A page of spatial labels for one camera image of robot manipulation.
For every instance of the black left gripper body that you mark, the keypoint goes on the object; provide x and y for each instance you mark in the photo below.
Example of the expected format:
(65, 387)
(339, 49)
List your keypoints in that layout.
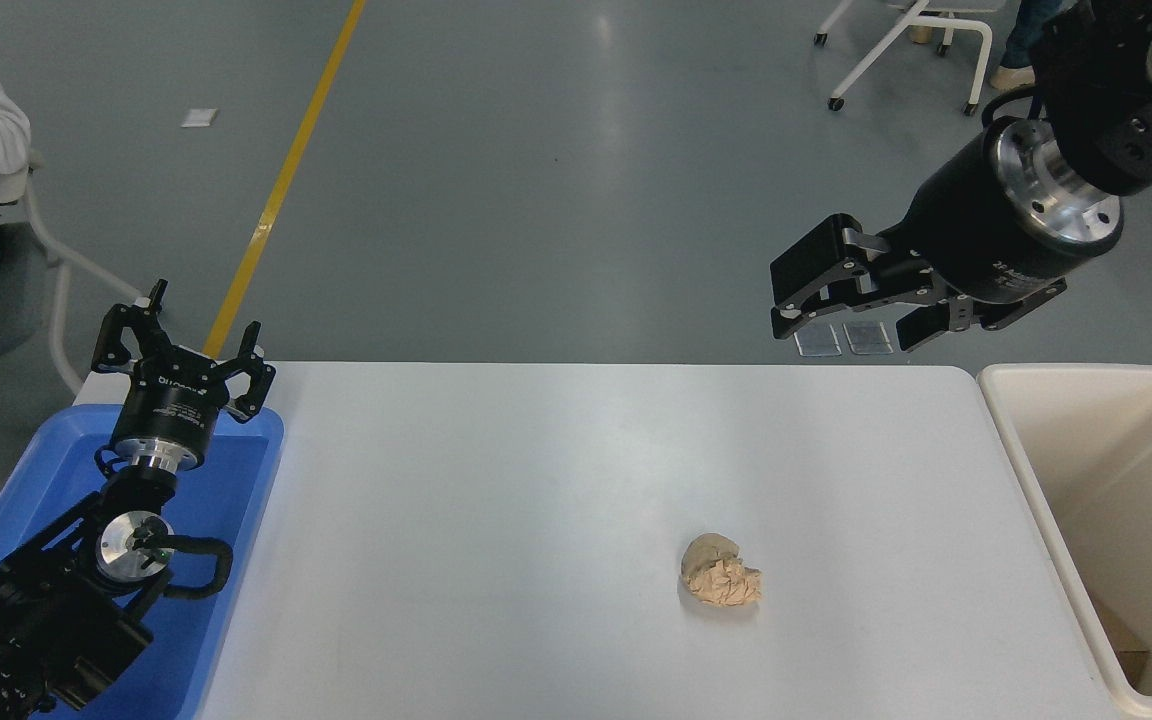
(171, 405)

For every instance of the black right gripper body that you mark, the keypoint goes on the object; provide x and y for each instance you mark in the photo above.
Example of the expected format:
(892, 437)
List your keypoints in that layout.
(966, 225)

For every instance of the tan paper ball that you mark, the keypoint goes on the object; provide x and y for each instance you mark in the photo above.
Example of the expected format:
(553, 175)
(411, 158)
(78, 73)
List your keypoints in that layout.
(721, 575)

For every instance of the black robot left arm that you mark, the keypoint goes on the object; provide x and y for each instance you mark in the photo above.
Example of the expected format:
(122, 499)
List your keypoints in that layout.
(46, 620)

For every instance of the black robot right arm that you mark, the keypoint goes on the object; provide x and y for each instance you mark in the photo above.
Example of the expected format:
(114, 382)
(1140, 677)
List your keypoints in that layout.
(1106, 80)

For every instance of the large pale dustbin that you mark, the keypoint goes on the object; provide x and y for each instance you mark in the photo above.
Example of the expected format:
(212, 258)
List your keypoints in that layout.
(1116, 470)

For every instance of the grey floor outlet plate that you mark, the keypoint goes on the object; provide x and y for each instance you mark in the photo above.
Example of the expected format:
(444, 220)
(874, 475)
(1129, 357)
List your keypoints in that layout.
(866, 338)
(818, 343)

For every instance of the blue plastic tray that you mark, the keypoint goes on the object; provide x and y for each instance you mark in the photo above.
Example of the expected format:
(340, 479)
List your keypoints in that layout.
(226, 480)

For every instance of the yellow floor tape line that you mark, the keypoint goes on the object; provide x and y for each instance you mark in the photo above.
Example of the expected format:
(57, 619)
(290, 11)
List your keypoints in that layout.
(281, 185)

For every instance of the white wheeled chair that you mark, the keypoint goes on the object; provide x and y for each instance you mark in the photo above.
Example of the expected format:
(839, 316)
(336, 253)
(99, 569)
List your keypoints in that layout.
(936, 14)

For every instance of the small white paper scrap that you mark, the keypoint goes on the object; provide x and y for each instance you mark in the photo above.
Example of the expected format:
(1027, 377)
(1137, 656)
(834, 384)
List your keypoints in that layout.
(199, 117)

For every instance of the white frame chair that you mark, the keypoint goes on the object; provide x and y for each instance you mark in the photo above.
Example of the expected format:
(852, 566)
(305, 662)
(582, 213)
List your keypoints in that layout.
(58, 300)

